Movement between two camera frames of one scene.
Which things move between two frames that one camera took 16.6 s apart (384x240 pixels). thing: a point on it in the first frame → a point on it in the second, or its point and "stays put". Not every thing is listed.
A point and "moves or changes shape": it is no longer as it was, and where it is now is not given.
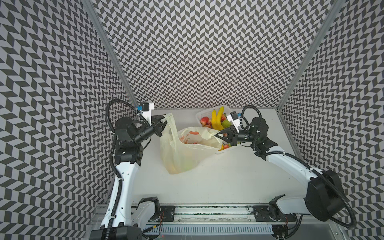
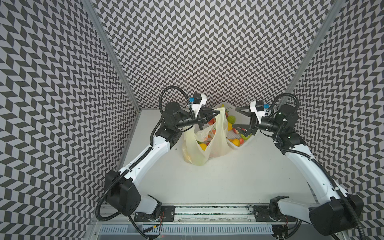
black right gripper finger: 233,140 → 247,130
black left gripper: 157,124 → 201,118
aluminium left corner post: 90,4 stays put
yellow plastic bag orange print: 182,151 moves or changes shape
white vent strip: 239,229 stays put
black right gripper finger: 229,134 → 245,110
